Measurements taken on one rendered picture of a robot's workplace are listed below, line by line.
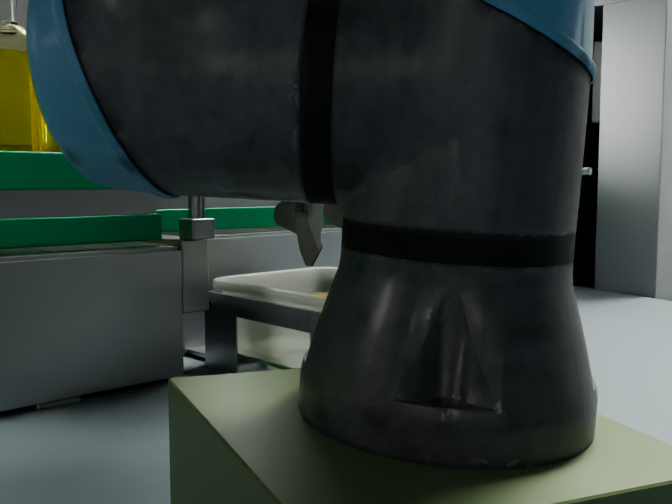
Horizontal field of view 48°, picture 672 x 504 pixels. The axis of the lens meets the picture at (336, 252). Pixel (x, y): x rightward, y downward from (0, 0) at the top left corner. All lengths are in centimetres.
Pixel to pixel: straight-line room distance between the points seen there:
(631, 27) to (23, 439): 113
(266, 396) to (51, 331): 31
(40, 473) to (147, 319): 22
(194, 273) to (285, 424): 38
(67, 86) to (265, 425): 18
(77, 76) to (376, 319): 17
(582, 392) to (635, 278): 102
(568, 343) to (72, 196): 47
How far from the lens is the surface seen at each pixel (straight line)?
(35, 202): 69
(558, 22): 35
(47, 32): 38
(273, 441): 35
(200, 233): 73
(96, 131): 37
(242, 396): 41
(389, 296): 34
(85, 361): 70
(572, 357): 37
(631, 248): 138
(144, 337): 72
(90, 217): 71
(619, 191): 139
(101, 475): 54
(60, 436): 62
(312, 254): 74
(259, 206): 93
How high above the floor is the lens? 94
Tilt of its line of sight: 5 degrees down
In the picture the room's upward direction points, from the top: straight up
